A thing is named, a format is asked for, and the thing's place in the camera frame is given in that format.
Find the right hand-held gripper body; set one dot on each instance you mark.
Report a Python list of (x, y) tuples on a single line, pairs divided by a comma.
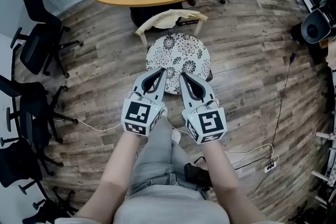
[(210, 124)]

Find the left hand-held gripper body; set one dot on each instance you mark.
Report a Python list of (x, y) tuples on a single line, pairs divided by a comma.
[(135, 112)]

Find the white power strip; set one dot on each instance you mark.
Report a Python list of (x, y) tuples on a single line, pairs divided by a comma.
[(271, 166)]

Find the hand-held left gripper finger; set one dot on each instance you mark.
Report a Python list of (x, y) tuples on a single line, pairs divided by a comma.
[(155, 85), (147, 78)]

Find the person's right forearm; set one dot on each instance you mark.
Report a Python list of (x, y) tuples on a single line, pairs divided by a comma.
[(223, 178)]

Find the white slatted rack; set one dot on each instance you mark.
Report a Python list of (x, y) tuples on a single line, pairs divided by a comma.
[(326, 165)]

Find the cream cloth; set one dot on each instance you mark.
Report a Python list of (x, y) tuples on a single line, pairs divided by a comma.
[(168, 18)]

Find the black waist pouch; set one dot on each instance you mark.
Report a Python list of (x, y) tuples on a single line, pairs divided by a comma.
[(197, 175)]

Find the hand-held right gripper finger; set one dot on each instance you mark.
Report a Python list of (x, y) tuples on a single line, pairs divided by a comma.
[(200, 90), (187, 86)]

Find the person's legs in grey jeans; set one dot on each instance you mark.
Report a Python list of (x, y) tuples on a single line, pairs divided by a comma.
[(157, 160)]

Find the wooden chair with dark seat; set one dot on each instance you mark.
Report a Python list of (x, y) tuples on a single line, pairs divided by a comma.
[(143, 38)]

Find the person's white t-shirt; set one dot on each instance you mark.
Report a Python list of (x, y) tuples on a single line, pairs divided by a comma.
[(168, 207)]

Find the black table base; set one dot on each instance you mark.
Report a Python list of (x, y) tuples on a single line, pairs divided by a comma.
[(147, 14)]

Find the floral black white round cushion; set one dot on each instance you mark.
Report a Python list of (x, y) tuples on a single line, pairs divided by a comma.
[(181, 55)]

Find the person's white right shoe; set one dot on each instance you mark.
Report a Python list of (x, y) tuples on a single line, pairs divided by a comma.
[(176, 136)]

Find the person's left forearm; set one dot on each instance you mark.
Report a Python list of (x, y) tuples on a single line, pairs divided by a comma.
[(118, 170)]

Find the table with beige cloth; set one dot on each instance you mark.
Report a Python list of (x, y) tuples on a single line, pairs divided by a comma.
[(331, 57)]

